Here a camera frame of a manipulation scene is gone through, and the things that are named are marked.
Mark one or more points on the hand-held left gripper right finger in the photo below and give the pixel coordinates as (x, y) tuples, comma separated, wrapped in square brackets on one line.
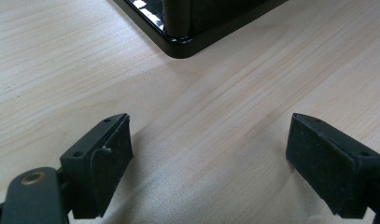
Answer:
[(332, 161)]

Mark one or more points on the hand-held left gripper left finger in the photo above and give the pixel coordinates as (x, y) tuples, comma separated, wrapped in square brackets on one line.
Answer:
[(95, 161)]

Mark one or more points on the red and black shoe rack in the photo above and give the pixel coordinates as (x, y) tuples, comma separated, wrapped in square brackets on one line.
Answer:
[(190, 37)]

